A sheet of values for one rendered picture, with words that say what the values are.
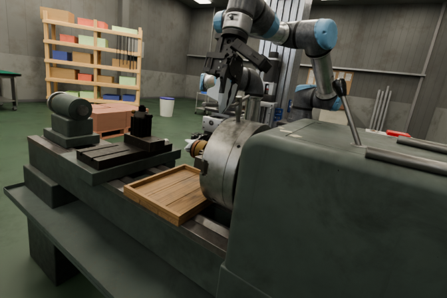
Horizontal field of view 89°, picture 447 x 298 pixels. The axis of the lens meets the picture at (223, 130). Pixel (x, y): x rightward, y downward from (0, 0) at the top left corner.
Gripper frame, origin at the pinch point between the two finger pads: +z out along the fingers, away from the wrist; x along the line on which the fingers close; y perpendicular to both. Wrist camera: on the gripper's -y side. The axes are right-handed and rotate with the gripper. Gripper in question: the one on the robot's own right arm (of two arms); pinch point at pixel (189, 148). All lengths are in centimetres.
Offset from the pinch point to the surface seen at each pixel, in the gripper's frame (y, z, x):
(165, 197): 3.8, 6.9, -19.8
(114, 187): 26.9, 14.2, -21.8
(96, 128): 341, -143, -84
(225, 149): -22.4, 9.8, 7.7
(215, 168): -21.1, 12.0, 1.9
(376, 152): -58, 16, 18
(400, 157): -62, 15, 18
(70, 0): 792, -299, 208
